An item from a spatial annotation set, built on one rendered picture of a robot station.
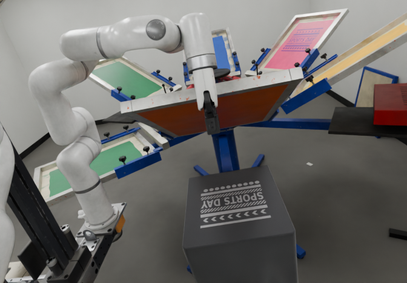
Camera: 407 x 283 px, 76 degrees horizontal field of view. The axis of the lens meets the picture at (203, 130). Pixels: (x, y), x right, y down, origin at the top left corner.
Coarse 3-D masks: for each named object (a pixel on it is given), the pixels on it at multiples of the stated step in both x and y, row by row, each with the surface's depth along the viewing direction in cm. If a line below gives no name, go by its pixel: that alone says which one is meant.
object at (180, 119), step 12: (168, 108) 88; (180, 108) 91; (192, 108) 94; (156, 120) 103; (168, 120) 107; (180, 120) 111; (192, 120) 115; (204, 120) 120; (180, 132) 144; (192, 132) 152
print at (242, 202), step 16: (208, 192) 131; (224, 192) 129; (240, 192) 126; (256, 192) 124; (208, 208) 120; (224, 208) 118; (240, 208) 116; (256, 208) 114; (208, 224) 111; (224, 224) 109
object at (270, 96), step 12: (288, 84) 83; (228, 96) 85; (240, 96) 88; (252, 96) 91; (264, 96) 94; (276, 96) 97; (216, 108) 100; (228, 108) 104; (240, 108) 108; (252, 108) 112; (264, 108) 117; (228, 120) 131; (240, 120) 138; (252, 120) 145
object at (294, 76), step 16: (240, 80) 81; (256, 80) 80; (272, 80) 80; (288, 80) 79; (160, 96) 83; (176, 96) 82; (192, 96) 82; (128, 112) 84; (272, 112) 130; (160, 128) 123
